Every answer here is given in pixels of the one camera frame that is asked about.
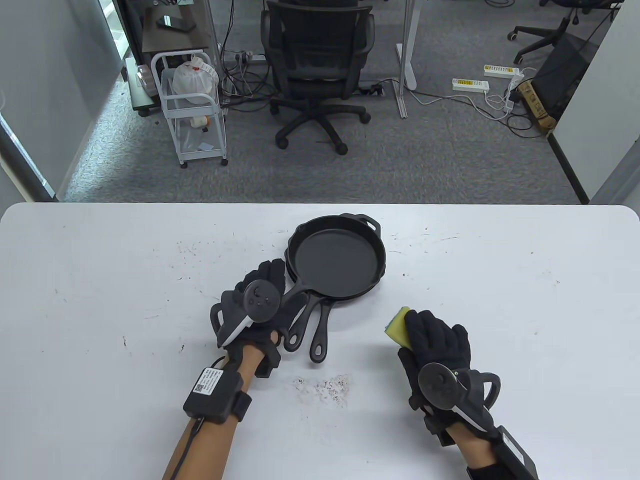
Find brown cardboard box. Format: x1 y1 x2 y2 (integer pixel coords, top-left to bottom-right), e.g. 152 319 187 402
517 80 557 135

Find black mesh office chair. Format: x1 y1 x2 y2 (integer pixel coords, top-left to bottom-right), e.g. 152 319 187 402
260 0 376 156

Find black cable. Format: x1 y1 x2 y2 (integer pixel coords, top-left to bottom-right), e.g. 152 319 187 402
171 356 228 480

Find black left forearm pack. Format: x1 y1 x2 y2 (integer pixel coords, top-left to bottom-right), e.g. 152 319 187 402
183 367 252 426

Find grey right hand controller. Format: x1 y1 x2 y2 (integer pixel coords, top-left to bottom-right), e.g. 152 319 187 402
417 363 502 433

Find person's right forearm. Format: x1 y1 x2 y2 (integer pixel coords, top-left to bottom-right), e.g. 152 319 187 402
445 420 501 473

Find white rolling cart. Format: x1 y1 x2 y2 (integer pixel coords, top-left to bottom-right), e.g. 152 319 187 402
151 50 229 169

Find white plastic bag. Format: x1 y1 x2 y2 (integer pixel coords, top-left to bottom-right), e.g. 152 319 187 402
172 54 219 106

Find black phone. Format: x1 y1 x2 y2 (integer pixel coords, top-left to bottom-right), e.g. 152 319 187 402
156 15 196 33

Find black right forearm pack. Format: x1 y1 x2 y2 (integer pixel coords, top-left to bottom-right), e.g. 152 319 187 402
467 427 539 480

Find person's left forearm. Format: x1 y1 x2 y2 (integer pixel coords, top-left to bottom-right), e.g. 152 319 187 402
162 344 265 480

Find person's right hand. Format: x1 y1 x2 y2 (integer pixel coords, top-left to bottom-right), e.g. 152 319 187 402
397 309 502 447

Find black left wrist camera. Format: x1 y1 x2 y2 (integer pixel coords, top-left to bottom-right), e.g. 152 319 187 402
254 340 282 379

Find grey left hand controller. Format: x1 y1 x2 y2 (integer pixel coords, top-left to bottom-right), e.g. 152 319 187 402
210 280 287 348

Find white desk leg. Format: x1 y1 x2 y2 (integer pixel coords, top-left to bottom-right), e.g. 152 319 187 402
395 0 418 119

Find black office chair base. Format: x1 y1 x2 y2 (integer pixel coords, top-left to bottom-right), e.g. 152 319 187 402
507 0 626 65

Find grey power strip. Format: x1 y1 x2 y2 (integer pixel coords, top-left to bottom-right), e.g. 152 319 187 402
222 50 267 64

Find dark crumbs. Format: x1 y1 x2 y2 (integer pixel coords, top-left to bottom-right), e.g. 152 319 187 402
292 372 354 407

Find tangle of black cables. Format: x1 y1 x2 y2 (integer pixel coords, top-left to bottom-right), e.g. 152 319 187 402
217 0 281 111

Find person's left hand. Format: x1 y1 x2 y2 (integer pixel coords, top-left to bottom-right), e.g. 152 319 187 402
219 258 309 362

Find yellow green sponge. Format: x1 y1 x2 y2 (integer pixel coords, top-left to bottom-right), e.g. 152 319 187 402
384 306 414 352

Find grey hand controller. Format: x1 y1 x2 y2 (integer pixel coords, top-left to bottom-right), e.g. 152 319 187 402
417 363 502 433
210 280 287 348

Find black low shelf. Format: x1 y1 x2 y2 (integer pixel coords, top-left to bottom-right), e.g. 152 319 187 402
124 56 157 118

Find dark brown side desk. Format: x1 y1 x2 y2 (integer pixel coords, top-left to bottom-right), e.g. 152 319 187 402
141 0 211 55

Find black panel board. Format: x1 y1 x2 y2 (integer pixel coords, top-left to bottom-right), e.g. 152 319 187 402
532 35 601 121

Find black cast iron frying pan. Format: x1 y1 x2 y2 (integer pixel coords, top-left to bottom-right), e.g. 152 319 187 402
283 240 387 353
280 213 387 311
287 272 383 364

